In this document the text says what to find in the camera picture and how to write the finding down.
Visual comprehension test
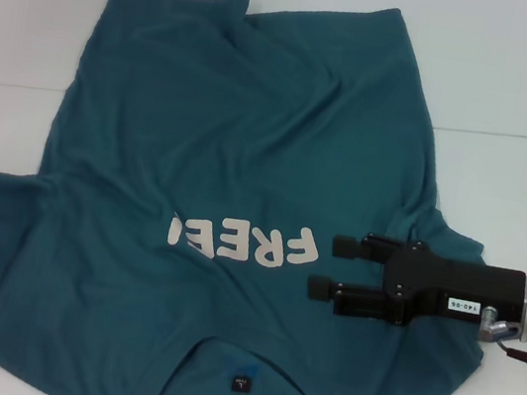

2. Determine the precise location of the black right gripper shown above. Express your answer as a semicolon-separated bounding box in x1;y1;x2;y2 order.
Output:
303;223;527;348

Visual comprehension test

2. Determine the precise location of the teal t-shirt with white lettering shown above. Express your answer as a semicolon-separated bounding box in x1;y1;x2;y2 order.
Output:
0;0;527;395

